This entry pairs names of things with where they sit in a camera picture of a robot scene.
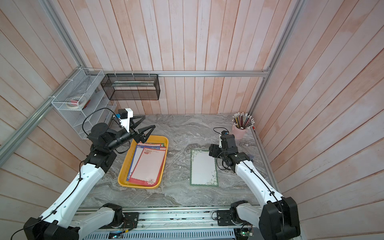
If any white wire wall shelf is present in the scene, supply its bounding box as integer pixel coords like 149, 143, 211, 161
52, 68, 117, 140

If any green floral stationery paper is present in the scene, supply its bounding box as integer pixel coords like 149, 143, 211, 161
190, 150, 219, 187

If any yellow plastic storage tray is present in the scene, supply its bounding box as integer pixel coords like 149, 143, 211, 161
118, 136, 169, 189

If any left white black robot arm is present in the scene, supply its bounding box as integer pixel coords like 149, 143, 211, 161
22, 116, 155, 240

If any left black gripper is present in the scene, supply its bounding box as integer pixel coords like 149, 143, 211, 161
106, 114, 156, 151

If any pink pencil cup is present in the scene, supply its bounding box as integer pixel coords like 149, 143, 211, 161
231, 125, 247, 140

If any tape roll on shelf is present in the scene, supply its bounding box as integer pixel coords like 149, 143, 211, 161
65, 96, 87, 110

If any horizontal aluminium frame bar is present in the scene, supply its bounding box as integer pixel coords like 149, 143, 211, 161
101, 70, 270, 78

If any stack of coloured stationery paper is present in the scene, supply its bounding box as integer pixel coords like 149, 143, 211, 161
127, 144, 167, 187

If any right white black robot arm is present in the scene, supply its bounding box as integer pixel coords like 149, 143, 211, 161
209, 131, 301, 240

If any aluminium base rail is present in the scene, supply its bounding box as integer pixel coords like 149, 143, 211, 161
52, 206, 301, 233

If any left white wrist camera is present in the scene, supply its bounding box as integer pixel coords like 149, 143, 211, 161
117, 108, 133, 132

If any black mesh wall basket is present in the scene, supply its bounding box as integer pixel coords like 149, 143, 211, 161
101, 73, 161, 101

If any bundle of pencils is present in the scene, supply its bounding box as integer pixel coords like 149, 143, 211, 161
233, 113, 255, 130

